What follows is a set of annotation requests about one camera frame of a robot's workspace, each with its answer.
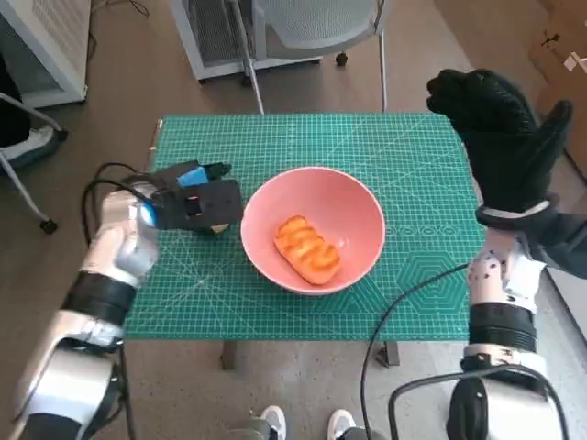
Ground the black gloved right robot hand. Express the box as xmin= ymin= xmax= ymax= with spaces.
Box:
xmin=425 ymin=68 xmax=574 ymax=215

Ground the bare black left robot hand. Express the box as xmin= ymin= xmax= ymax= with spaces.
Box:
xmin=146 ymin=159 xmax=233 ymax=193

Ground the pink bowl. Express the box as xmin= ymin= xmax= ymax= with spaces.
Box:
xmin=240 ymin=167 xmax=386 ymax=295

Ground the rectangular orange striped toy bread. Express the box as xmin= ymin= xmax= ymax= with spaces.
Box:
xmin=273 ymin=214 xmax=343 ymax=287

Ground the cardboard box with white label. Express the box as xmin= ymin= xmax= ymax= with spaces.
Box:
xmin=526 ymin=0 xmax=587 ymax=86

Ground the green cutting mat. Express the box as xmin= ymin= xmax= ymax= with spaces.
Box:
xmin=123 ymin=114 xmax=487 ymax=343

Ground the small white mesh cabinet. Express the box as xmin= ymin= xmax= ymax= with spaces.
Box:
xmin=168 ymin=0 xmax=323 ymax=83

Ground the grey wheeled office chair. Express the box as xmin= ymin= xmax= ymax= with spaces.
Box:
xmin=0 ymin=91 xmax=70 ymax=233

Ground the person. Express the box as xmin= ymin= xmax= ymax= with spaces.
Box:
xmin=0 ymin=54 xmax=56 ymax=164

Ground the white desk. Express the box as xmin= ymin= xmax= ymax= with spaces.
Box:
xmin=545 ymin=269 xmax=587 ymax=349

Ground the large white perforated cabinet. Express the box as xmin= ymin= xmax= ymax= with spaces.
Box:
xmin=0 ymin=0 xmax=91 ymax=109

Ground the grey mesh chair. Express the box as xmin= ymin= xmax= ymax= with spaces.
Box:
xmin=231 ymin=0 xmax=390 ymax=116

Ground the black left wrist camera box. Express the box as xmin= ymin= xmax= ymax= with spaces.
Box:
xmin=150 ymin=178 xmax=243 ymax=234

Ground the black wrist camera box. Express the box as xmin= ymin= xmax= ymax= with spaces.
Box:
xmin=150 ymin=178 xmax=243 ymax=234
xmin=526 ymin=208 xmax=587 ymax=281

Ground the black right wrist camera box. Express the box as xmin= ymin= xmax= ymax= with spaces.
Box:
xmin=526 ymin=208 xmax=587 ymax=281

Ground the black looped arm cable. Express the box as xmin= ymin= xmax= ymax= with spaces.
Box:
xmin=388 ymin=370 xmax=574 ymax=440

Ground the long black cable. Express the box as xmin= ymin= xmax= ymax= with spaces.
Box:
xmin=360 ymin=263 xmax=469 ymax=440

